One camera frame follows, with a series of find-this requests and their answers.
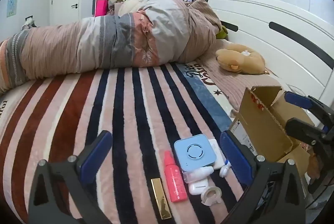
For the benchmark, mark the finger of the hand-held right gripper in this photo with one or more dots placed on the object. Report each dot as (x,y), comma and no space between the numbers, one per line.
(300,127)
(297,100)

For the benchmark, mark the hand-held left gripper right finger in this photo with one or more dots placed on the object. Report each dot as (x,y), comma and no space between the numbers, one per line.
(234,156)

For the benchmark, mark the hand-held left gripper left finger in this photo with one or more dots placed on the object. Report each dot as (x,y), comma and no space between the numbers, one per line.
(96,156)

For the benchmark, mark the white power bank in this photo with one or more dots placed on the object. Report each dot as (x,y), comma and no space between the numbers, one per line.
(218,153)

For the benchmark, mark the small white and blue object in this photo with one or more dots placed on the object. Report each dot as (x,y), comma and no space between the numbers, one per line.
(224,170)

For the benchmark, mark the light blue square device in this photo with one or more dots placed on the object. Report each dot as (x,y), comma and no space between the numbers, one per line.
(194,152)

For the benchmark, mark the small white dropper bottle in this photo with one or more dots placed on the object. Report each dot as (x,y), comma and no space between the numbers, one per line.
(198,174)

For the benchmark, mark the brown cardboard box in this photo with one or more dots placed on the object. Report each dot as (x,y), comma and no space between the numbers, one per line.
(258,122)

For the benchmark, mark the clear tape dispenser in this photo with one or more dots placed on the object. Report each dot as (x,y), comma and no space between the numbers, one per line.
(208,195)

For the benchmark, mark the white double-dome plastic case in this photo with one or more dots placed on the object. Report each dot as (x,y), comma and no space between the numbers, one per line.
(198,188)

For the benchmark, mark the pink spray bottle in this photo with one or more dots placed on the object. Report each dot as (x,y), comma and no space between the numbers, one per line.
(175,182)

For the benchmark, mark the gold lipstick tube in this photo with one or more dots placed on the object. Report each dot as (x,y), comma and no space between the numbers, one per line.
(159,195)

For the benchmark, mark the striped fleece blanket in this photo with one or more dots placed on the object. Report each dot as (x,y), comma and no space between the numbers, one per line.
(104,114)

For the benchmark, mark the white bed headboard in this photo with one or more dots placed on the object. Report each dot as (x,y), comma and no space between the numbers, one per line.
(274,43)

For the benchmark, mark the tan plush bear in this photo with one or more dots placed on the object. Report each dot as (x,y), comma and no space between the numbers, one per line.
(242,59)

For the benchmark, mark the green plush toy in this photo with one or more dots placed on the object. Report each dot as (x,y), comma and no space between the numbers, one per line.
(223,32)

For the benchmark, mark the pink and grey duvet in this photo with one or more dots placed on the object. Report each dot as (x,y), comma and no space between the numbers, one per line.
(104,38)

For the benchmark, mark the bright pink bag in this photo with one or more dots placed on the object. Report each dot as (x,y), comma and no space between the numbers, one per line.
(101,7)

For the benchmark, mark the blue wall poster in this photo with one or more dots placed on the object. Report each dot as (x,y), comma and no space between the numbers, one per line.
(11,6)

